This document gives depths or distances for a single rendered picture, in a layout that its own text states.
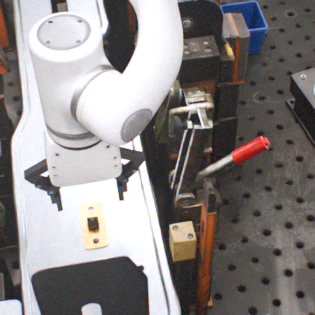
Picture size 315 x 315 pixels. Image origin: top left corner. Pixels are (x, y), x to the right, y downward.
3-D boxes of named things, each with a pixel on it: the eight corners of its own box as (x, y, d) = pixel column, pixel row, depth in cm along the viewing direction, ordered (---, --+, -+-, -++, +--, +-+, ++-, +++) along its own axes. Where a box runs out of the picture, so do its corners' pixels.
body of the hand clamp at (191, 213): (171, 287, 138) (171, 178, 110) (205, 281, 138) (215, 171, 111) (177, 314, 134) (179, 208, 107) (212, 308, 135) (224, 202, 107)
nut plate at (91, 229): (78, 206, 113) (77, 201, 112) (101, 202, 114) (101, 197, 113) (84, 250, 108) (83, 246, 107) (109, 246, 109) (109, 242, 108)
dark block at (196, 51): (171, 186, 153) (173, 39, 120) (203, 181, 154) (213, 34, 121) (176, 205, 150) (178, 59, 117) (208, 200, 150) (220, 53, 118)
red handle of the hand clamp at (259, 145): (170, 176, 109) (259, 126, 103) (178, 182, 110) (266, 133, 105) (176, 198, 106) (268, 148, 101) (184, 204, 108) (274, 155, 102)
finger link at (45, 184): (55, 167, 101) (60, 194, 106) (32, 170, 100) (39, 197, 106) (57, 184, 99) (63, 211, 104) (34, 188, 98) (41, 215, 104)
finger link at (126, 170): (135, 154, 102) (137, 181, 107) (113, 157, 102) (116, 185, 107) (139, 171, 100) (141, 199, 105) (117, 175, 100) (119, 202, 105)
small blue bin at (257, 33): (216, 32, 184) (218, 5, 177) (253, 27, 185) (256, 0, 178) (226, 61, 177) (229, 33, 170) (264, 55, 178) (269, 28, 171)
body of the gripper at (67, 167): (112, 95, 95) (117, 147, 104) (35, 106, 94) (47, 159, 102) (121, 136, 90) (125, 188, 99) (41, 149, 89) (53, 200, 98)
